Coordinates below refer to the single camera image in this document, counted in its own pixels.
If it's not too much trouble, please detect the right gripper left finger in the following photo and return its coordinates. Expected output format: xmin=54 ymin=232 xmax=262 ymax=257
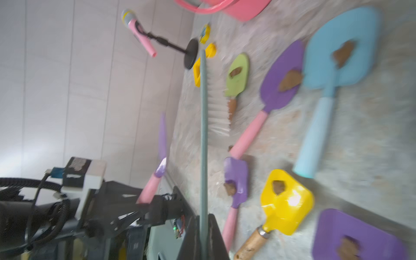
xmin=177 ymin=216 xmax=200 ymax=260

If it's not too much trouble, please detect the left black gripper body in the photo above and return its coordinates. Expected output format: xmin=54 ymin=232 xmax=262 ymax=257
xmin=76 ymin=181 xmax=195 ymax=241

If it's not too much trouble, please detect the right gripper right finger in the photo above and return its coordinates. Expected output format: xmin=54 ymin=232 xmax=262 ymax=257
xmin=208 ymin=213 xmax=229 ymax=260

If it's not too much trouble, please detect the purple pointed trowel pink handle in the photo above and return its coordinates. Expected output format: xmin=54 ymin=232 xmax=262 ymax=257
xmin=136 ymin=113 xmax=167 ymax=204

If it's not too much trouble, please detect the green trowel wooden handle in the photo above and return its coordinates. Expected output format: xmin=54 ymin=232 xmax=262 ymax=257
xmin=224 ymin=53 xmax=250 ymax=121

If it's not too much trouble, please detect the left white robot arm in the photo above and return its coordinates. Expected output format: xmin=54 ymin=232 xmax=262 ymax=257
xmin=1 ymin=178 xmax=195 ymax=259

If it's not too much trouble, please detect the pink plastic bucket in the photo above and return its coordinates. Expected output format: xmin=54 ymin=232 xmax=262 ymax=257
xmin=175 ymin=0 xmax=271 ymax=22

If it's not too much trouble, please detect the light blue trowel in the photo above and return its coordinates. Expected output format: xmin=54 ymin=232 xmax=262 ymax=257
xmin=292 ymin=5 xmax=382 ymax=178

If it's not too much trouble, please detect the yellow triangle stencil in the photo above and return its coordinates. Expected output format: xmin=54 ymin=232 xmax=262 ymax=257
xmin=192 ymin=43 xmax=217 ymax=88

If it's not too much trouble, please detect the pink toy microphone on stand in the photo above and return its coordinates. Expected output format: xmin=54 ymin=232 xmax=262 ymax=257
xmin=121 ymin=9 xmax=199 ymax=70

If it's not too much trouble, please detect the small yellow blue toy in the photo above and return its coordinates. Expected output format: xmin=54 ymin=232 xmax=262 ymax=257
xmin=199 ymin=23 xmax=211 ymax=44

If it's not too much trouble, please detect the yellow shovel wooden handle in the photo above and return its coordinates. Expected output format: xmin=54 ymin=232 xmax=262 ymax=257
xmin=234 ymin=169 xmax=315 ymax=260

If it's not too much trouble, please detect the purple square shovel pink handle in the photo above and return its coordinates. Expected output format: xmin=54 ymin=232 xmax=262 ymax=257
xmin=312 ymin=209 xmax=409 ymax=260

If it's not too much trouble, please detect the purple round trowel pink handle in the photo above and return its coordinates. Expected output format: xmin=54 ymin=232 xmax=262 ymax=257
xmin=230 ymin=40 xmax=305 ymax=159

